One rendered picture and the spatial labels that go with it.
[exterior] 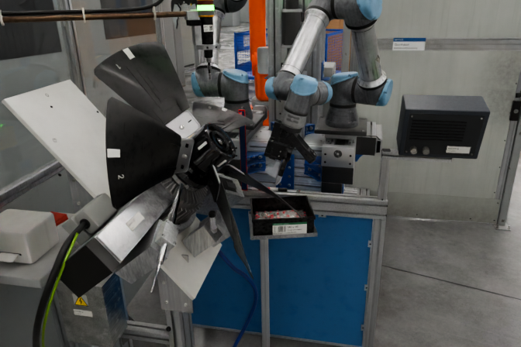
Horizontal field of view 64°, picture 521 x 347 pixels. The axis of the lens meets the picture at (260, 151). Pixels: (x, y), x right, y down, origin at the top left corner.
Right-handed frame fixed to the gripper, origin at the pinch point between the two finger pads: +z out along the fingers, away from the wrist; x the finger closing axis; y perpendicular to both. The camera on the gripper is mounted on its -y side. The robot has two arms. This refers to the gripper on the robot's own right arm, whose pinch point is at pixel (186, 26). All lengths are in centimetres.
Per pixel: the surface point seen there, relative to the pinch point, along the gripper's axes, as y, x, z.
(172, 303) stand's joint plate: -69, -15, 74
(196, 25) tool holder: -54, -24, -4
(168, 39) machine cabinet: 382, 174, 41
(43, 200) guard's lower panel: -42, 45, 59
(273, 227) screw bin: -40, -41, 63
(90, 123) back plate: -59, 9, 23
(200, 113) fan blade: -35.6, -16.1, 25.2
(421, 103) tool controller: -18, -88, 24
